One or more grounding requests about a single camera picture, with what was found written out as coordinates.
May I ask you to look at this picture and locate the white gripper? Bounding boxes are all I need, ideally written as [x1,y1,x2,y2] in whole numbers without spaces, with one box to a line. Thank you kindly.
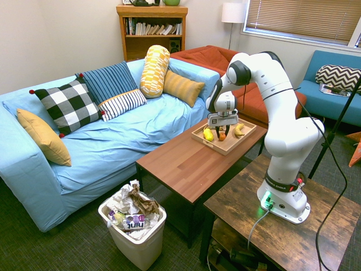
[207,110,239,141]

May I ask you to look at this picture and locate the light wooden tray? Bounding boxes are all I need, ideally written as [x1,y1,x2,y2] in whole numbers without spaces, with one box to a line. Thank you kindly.
[191,117,257,156]

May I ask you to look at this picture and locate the reddish wooden coffee table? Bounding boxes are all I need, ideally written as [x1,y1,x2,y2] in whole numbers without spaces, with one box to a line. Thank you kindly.
[135,117,268,249]

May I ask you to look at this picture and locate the mustard woven pillow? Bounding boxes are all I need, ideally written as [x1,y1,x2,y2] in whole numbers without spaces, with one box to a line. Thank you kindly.
[162,69,206,108]

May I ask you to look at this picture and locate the orange futon couch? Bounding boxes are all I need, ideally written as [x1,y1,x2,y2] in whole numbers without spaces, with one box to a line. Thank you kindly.
[170,45,307,129]

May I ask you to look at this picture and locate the yellow patterned bolster pillow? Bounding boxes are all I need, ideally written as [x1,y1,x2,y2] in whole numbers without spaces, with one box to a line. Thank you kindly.
[139,45,171,99]

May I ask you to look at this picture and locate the light blue sofa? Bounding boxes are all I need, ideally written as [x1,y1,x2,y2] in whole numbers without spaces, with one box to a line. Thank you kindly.
[0,58,221,233]

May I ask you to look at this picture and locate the teal sofa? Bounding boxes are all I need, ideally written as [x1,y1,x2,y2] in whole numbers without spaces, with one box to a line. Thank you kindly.
[297,50,361,128]

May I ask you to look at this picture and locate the white navy striped pillow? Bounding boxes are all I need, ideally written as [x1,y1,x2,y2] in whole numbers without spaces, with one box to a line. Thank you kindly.
[98,89,148,123]

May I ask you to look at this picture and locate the crumpled brown paper bag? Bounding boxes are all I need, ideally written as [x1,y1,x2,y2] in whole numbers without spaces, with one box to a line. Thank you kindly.
[128,183,160,217]

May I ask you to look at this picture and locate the magazine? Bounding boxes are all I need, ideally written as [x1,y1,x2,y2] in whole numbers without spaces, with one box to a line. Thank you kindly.
[319,83,352,98]

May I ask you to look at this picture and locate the white floor lamp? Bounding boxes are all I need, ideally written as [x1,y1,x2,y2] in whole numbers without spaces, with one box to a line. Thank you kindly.
[221,2,248,51]

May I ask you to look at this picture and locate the crumpled white paper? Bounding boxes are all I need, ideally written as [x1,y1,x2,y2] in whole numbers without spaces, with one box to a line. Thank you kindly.
[107,179,166,241]

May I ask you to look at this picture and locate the black device under table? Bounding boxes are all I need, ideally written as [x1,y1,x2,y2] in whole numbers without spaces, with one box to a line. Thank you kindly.
[210,244,268,271]

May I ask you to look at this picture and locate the blue striped pillow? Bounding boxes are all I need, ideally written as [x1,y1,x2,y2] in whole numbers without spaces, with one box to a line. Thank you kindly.
[74,60,139,106]

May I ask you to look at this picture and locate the rustic dark wood table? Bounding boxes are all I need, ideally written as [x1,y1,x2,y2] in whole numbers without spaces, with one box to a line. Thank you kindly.
[199,154,361,271]

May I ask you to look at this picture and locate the row of books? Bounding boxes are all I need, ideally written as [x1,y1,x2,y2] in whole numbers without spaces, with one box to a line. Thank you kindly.
[125,17,183,36]

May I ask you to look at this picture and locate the clear plastic water bottle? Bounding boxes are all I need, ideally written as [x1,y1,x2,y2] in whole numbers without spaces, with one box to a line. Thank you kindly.
[108,213,152,231]

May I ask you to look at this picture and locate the black white chevron pillow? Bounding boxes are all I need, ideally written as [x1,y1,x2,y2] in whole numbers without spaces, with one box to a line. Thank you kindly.
[315,64,361,94]

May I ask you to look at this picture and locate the orange triangular object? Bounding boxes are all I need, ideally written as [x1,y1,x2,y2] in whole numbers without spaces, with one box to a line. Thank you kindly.
[347,131,361,168]

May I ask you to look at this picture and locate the wooden window blinds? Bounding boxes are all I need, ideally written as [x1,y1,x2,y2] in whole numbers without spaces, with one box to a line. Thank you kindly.
[244,0,361,47]

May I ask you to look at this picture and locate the wooden bookshelf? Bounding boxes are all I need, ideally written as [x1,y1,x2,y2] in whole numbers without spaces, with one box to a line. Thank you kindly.
[116,4,189,62]

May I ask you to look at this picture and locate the white plastic trash bin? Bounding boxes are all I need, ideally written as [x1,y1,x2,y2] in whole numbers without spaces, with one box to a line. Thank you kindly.
[98,191,167,270]

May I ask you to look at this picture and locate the black white checkered pillow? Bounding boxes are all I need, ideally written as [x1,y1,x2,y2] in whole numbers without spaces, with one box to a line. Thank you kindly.
[29,73,105,138]

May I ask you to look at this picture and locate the plain mustard pillow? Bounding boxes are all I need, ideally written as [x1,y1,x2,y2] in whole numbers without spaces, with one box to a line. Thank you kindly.
[16,108,72,167]

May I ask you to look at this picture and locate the grey base cable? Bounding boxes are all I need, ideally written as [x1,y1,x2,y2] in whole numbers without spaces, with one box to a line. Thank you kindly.
[247,207,271,251]

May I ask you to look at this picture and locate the black camera tripod stand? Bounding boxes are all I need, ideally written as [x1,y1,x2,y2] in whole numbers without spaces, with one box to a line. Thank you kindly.
[308,81,361,180]

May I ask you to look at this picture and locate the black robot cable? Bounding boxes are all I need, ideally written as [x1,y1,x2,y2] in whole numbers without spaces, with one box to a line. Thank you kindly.
[236,84,348,271]

